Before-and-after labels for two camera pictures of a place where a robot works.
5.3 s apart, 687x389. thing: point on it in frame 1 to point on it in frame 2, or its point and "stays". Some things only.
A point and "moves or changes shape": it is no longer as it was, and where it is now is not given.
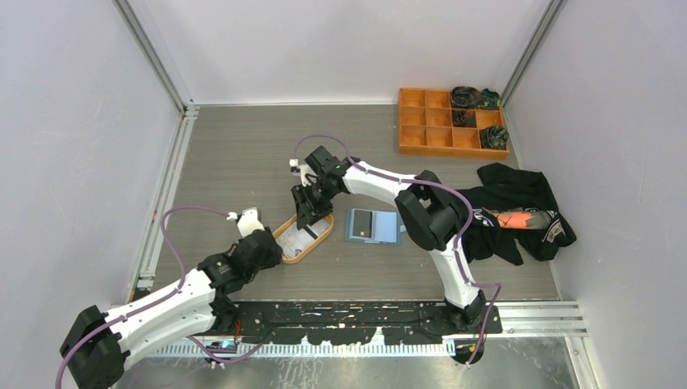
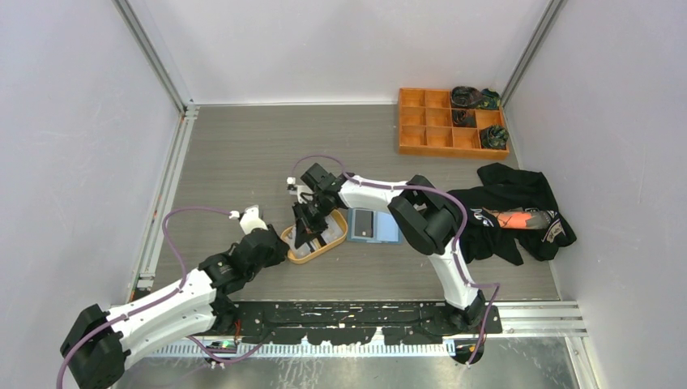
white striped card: [320, 226] moves or changes shape
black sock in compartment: [459, 119] stays
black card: [362, 223] stays
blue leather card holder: [374, 226] stays
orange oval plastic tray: [294, 242] moves or changes shape
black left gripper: [275, 258] stays
